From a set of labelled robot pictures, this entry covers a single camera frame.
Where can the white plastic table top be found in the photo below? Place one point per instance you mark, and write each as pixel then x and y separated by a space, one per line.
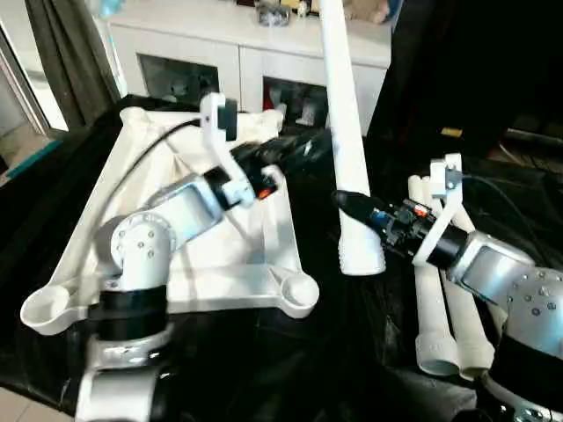
pixel 145 272

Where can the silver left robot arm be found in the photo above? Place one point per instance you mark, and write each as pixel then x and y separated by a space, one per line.
pixel 141 246

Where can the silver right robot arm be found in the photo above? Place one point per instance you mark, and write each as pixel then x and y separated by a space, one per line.
pixel 506 272

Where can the yellow label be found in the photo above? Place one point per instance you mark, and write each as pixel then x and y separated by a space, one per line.
pixel 451 132

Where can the white glass-door cabinet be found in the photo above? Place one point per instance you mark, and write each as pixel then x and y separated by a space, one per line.
pixel 220 39

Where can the black plastic mat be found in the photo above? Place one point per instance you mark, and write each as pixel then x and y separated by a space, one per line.
pixel 308 351

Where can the large black box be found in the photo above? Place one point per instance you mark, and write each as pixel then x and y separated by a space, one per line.
pixel 475 66

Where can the light blue white panel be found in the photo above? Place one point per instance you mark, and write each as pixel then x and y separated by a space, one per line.
pixel 112 44

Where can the grey-brown curtain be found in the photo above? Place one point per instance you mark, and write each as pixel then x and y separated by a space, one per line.
pixel 70 61

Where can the teal edged board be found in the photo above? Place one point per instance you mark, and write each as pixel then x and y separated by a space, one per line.
pixel 31 158

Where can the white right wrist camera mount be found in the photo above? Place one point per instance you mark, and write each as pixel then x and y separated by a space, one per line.
pixel 444 184

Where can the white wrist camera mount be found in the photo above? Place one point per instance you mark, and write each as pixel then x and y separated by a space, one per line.
pixel 213 132
pixel 444 184

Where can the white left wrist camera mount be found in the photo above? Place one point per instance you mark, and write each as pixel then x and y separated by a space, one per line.
pixel 213 132

